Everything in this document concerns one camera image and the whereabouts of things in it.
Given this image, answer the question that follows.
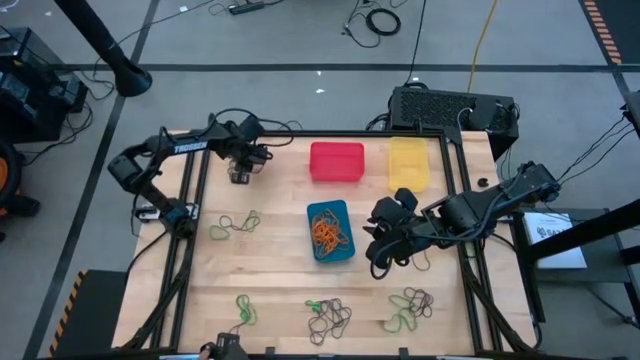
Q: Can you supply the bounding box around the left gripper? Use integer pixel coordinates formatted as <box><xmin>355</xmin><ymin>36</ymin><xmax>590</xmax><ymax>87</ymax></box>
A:
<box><xmin>227</xmin><ymin>141</ymin><xmax>275</xmax><ymax>186</ymax></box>

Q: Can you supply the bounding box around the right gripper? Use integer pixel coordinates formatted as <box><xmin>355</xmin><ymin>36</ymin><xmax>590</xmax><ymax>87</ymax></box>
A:
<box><xmin>363</xmin><ymin>187</ymin><xmax>432</xmax><ymax>267</ymax></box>

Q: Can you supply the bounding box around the pile of orange rubber bands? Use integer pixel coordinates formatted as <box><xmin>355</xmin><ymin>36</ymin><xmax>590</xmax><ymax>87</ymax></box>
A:
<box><xmin>314</xmin><ymin>222</ymin><xmax>344</xmax><ymax>249</ymax></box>

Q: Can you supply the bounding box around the blue plastic basket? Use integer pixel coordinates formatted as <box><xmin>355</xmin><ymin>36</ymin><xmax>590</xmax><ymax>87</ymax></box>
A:
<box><xmin>305</xmin><ymin>199</ymin><xmax>357</xmax><ymax>265</ymax></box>

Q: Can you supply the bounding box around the yellow plastic basket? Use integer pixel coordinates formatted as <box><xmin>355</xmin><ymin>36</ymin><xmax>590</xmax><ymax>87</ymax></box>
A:
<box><xmin>388</xmin><ymin>136</ymin><xmax>432</xmax><ymax>194</ymax></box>

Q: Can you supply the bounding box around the red plastic basket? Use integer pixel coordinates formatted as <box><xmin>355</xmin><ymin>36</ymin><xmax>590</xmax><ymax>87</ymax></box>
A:
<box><xmin>308</xmin><ymin>141</ymin><xmax>367</xmax><ymax>184</ymax></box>

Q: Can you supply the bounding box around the black computer case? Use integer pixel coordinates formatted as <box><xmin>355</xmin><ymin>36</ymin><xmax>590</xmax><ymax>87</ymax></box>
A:
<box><xmin>388</xmin><ymin>85</ymin><xmax>521</xmax><ymax>161</ymax></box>

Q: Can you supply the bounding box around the black power strip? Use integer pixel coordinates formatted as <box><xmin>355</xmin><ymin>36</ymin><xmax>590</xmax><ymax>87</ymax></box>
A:
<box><xmin>228</xmin><ymin>1</ymin><xmax>266</xmax><ymax>16</ymax></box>

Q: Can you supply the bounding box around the black handheld device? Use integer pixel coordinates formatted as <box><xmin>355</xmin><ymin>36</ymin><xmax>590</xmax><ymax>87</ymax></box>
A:
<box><xmin>212</xmin><ymin>332</ymin><xmax>250</xmax><ymax>360</ymax></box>

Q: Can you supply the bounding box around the white paper sheet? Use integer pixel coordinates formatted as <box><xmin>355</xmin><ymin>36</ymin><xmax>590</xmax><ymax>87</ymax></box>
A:
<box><xmin>523</xmin><ymin>212</ymin><xmax>589</xmax><ymax>270</ymax></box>

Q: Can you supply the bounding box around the black pole stand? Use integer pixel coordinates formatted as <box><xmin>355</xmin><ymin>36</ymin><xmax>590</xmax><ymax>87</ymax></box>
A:
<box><xmin>53</xmin><ymin>0</ymin><xmax>154</xmax><ymax>99</ymax></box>

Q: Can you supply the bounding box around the black hazard striped mat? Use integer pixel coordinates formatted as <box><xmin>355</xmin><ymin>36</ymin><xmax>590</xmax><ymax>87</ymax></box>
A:
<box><xmin>579</xmin><ymin>0</ymin><xmax>640</xmax><ymax>66</ymax></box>
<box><xmin>48</xmin><ymin>269</ymin><xmax>129</xmax><ymax>359</ymax></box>

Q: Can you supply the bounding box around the black equipment cart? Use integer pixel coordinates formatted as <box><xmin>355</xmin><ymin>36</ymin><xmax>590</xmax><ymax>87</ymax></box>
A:
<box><xmin>0</xmin><ymin>27</ymin><xmax>90</xmax><ymax>144</ymax></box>

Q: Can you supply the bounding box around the black side table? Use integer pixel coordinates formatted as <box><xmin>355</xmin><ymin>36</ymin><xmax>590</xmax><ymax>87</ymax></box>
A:
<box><xmin>509</xmin><ymin>198</ymin><xmax>640</xmax><ymax>329</ymax></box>

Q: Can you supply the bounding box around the black orange wheeled machine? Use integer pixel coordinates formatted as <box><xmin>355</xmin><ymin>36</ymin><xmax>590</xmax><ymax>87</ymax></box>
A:
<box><xmin>0</xmin><ymin>137</ymin><xmax>42</xmax><ymax>241</ymax></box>

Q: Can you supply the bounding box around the black aluminium table frame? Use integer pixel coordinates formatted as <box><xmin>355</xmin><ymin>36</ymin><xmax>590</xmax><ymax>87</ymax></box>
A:
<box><xmin>119</xmin><ymin>112</ymin><xmax>546</xmax><ymax>359</ymax></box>

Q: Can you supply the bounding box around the coiled black cable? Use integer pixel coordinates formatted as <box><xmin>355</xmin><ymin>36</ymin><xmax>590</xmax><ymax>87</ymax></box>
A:
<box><xmin>342</xmin><ymin>0</ymin><xmax>403</xmax><ymax>50</ymax></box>

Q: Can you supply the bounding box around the black hanging cable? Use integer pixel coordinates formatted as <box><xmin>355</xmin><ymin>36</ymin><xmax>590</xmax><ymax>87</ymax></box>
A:
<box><xmin>404</xmin><ymin>0</ymin><xmax>429</xmax><ymax>86</ymax></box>

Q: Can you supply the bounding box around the yellow hanging cable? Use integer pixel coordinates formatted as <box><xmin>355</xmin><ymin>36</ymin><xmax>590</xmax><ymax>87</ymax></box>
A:
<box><xmin>467</xmin><ymin>0</ymin><xmax>501</xmax><ymax>94</ymax></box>

